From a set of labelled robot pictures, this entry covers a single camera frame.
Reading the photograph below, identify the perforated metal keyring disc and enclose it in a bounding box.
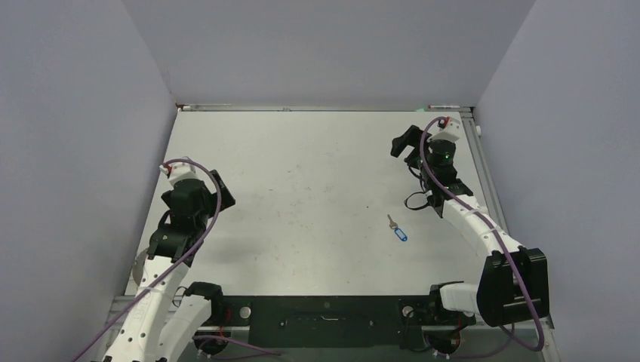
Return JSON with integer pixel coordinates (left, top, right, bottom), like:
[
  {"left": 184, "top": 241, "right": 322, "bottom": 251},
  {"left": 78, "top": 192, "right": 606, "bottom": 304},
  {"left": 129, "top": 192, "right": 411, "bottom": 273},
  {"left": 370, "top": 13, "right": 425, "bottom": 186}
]
[{"left": 131, "top": 248, "right": 148, "bottom": 286}]

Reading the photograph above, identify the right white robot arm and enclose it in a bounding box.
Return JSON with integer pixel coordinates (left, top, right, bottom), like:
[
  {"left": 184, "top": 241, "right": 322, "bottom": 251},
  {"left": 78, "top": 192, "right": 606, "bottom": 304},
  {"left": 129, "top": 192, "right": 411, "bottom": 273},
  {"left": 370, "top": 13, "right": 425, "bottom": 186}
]
[{"left": 390, "top": 122, "right": 549, "bottom": 327}]

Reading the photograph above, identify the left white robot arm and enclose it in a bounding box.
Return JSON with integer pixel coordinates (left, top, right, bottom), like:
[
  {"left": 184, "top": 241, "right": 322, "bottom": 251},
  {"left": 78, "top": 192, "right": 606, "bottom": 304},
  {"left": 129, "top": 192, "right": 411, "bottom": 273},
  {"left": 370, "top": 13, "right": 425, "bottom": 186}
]
[{"left": 102, "top": 163, "right": 235, "bottom": 361}]

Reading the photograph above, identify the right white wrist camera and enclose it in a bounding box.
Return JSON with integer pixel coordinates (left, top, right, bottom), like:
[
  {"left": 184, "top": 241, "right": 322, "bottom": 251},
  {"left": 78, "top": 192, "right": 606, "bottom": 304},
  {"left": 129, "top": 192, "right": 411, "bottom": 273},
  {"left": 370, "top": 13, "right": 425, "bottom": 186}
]
[{"left": 429, "top": 117, "right": 463, "bottom": 143}]

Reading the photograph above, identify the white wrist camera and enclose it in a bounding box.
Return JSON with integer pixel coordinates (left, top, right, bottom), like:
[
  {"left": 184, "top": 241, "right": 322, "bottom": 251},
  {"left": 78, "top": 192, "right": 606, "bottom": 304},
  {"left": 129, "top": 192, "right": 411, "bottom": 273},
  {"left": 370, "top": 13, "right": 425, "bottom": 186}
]
[
  {"left": 429, "top": 117, "right": 463, "bottom": 143},
  {"left": 158, "top": 156, "right": 198, "bottom": 187}
]

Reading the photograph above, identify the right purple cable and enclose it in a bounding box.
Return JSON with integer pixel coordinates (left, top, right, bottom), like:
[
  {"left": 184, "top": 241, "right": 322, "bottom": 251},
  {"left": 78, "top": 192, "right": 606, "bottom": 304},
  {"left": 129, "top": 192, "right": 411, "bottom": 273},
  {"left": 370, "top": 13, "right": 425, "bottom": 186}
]
[{"left": 419, "top": 116, "right": 546, "bottom": 359}]

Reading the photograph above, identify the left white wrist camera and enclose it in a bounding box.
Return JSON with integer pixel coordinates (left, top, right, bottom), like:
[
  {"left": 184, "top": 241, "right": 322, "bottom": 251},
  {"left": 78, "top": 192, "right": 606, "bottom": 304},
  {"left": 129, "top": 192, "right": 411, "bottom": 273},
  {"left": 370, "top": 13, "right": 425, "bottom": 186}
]
[{"left": 158, "top": 156, "right": 198, "bottom": 187}]

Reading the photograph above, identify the aluminium frame rail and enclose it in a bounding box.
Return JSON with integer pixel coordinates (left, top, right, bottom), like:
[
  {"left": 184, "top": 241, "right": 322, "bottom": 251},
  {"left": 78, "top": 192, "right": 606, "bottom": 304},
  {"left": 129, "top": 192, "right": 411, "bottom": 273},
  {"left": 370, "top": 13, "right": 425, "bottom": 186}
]
[{"left": 459, "top": 107, "right": 556, "bottom": 331}]

